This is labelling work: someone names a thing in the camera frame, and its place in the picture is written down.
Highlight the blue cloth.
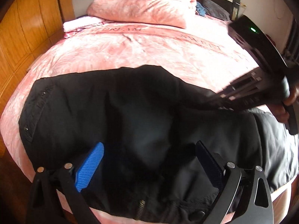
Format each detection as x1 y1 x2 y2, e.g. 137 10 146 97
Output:
195 1 207 17

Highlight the person's right hand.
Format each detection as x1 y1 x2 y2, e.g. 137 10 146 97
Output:
273 91 298 124

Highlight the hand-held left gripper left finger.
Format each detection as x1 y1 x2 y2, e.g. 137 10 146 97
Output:
27 142 105 224

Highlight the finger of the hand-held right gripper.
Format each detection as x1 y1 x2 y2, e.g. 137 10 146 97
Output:
222 66 269 92
204 84 281 111

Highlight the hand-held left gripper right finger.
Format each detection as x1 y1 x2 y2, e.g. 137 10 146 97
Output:
196 140 274 224

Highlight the wooden wardrobe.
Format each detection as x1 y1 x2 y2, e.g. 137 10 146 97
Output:
0 0 77 159

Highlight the pink printed bed blanket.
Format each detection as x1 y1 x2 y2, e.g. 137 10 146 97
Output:
0 16 299 224

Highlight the white pink towel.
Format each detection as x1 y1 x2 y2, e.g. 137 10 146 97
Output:
63 16 105 32

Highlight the folded pink quilt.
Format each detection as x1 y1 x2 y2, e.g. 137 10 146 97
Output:
86 0 204 29

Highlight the black jacket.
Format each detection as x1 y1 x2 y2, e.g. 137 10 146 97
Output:
18 64 299 221

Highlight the dark grey pillow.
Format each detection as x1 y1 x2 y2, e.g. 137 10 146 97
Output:
202 0 232 20

